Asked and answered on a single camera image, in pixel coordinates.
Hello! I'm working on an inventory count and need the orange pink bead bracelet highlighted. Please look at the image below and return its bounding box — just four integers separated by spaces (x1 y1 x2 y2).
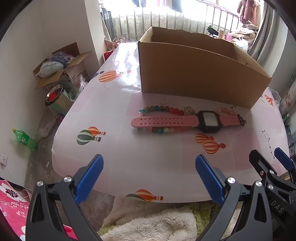
216 108 237 117

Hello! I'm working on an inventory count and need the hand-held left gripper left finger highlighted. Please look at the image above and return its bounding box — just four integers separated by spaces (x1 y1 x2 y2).
25 154 104 241

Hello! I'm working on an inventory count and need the red paper bag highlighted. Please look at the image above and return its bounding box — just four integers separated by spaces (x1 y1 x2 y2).
103 37 127 62

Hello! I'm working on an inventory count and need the balcony railing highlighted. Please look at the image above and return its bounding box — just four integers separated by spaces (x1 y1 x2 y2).
99 5 241 42

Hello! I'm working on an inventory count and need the clear plastic bag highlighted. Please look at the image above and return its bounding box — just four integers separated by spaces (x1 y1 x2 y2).
74 76 88 100

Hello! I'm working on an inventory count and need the open printed cardboard box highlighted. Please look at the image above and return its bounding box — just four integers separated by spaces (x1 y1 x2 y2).
33 42 92 91

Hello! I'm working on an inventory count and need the pink hanging coat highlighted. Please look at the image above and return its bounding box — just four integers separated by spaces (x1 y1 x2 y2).
238 0 261 25

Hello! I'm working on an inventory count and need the pink strap smart watch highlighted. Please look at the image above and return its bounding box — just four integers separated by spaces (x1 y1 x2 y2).
131 111 247 133

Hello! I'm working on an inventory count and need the white plastic bag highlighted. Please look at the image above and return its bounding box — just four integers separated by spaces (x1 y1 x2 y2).
38 61 64 78

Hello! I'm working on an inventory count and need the metal bowl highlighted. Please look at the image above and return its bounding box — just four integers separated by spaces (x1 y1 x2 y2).
45 84 65 103

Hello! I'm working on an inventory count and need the bundle of blue clothes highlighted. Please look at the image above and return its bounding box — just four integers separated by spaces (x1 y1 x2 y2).
51 51 74 65

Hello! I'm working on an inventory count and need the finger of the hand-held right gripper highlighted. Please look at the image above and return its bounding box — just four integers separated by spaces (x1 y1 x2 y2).
274 147 296 183
249 149 288 193

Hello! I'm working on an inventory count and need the black wire panel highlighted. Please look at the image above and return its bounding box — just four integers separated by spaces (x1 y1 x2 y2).
100 7 115 41

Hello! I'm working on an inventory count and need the large brown cardboard box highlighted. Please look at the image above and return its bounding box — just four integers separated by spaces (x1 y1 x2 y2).
138 26 272 109

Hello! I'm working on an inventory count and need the green plastic bottle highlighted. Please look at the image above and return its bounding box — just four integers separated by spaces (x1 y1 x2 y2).
12 128 39 151

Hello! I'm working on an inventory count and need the pile of folded bedding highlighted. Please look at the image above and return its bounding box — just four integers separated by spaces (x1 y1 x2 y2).
231 23 258 48

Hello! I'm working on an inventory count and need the pink floral mat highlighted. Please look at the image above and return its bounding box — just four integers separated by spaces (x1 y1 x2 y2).
0 178 72 241

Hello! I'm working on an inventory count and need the white fleece garment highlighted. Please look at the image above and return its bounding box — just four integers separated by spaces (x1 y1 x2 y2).
99 197 215 241

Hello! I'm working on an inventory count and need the multicolour bead bracelet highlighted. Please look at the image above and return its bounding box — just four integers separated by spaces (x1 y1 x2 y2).
139 105 192 135

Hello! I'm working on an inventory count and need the grey curtain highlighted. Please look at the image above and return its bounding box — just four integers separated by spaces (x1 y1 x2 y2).
248 5 288 65

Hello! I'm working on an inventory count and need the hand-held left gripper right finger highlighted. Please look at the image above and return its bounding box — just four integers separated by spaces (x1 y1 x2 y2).
195 154 281 241

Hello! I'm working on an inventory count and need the green fuzzy cloth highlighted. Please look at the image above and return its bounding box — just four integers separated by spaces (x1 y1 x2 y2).
97 200 222 241

